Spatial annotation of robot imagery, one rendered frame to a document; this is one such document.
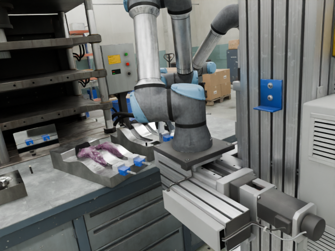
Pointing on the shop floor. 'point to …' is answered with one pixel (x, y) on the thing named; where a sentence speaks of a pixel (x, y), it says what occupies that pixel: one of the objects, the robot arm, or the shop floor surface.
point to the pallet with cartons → (217, 86)
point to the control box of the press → (119, 73)
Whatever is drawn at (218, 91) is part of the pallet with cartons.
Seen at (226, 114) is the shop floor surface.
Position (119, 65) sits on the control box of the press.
